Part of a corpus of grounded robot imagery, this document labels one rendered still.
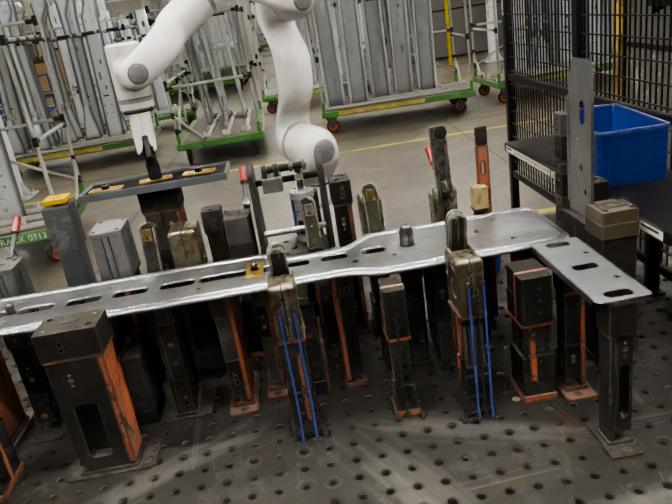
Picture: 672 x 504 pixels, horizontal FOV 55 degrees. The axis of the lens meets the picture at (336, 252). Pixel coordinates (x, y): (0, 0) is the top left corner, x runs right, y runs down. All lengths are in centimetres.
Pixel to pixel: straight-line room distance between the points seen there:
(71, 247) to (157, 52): 55
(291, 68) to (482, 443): 107
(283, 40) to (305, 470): 110
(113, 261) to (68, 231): 24
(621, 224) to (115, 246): 109
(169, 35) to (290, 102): 39
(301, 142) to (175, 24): 44
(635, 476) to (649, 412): 19
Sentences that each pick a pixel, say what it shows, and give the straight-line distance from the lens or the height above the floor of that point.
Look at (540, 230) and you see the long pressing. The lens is 145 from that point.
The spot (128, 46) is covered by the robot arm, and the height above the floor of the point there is 149.
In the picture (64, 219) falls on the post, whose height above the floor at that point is 111.
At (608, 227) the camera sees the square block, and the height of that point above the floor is 103.
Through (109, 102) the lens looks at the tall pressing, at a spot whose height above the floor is 74.
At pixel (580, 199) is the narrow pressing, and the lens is 152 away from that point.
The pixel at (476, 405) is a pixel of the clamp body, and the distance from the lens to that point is 136.
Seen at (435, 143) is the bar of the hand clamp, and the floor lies 118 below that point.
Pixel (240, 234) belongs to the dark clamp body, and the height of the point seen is 104.
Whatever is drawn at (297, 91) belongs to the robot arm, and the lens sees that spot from 181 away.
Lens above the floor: 152
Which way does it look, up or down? 21 degrees down
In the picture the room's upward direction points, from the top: 9 degrees counter-clockwise
